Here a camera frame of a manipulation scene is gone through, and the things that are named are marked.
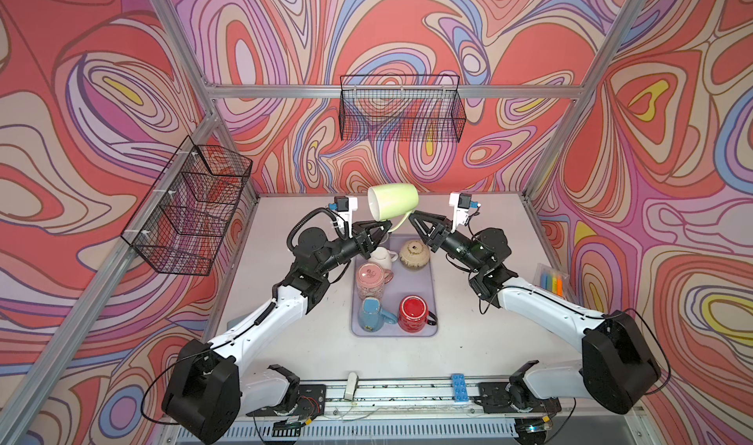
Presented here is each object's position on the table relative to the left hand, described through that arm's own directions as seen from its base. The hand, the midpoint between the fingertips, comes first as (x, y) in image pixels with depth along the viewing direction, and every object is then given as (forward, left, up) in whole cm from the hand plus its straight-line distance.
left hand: (392, 226), depth 67 cm
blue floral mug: (-12, +5, -26) cm, 29 cm away
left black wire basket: (+4, +55, -5) cm, 55 cm away
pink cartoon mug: (-1, +5, -23) cm, 23 cm away
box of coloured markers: (+3, -53, -33) cm, 62 cm away
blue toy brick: (-27, -17, -32) cm, 45 cm away
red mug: (-11, -7, -25) cm, 29 cm away
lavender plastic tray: (+3, -6, -33) cm, 34 cm away
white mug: (+7, +2, -24) cm, 25 cm away
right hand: (+3, -5, -2) cm, 6 cm away
